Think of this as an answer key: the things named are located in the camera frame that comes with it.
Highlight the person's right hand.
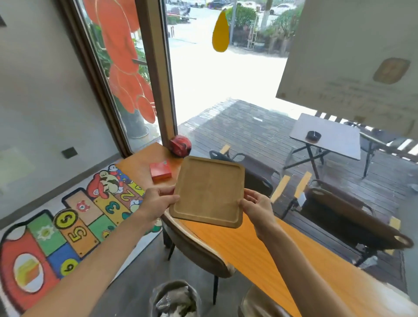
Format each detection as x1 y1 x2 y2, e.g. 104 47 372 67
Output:
239 188 278 241

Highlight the person's left hand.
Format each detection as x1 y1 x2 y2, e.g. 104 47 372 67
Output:
138 185 181 224

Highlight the wooden tray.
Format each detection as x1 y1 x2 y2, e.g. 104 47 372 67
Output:
169 156 246 229

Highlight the person's right forearm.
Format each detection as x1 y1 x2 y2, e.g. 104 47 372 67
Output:
261 222 355 317

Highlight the person's left forearm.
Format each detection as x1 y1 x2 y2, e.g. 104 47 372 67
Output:
20 210 158 317

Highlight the red square box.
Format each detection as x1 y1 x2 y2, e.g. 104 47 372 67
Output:
150 161 172 183

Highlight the dark outdoor chair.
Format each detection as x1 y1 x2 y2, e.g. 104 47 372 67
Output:
209 150 281 198

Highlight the brown indoor chair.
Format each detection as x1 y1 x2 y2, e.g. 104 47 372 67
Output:
161 209 236 305

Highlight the brown round stool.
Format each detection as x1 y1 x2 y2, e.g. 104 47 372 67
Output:
238 285 291 317

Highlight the trash bin with plastic liner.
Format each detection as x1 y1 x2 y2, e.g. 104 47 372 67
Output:
149 280 202 317

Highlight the grey outdoor folding table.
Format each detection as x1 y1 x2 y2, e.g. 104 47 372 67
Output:
283 113 362 180

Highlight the brown outdoor chair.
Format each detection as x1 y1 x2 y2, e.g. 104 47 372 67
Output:
281 179 415 268

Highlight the colourful hopscotch floor mat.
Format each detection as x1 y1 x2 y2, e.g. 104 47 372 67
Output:
0 164 163 317

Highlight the red window sticker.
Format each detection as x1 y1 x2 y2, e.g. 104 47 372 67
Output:
82 0 157 125

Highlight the yellow window sticker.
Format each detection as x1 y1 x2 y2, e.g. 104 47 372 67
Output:
212 9 230 53

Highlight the white poster on window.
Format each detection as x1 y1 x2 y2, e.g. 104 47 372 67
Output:
276 0 418 137

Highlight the brown window frame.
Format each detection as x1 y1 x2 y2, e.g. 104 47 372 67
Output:
57 0 178 158

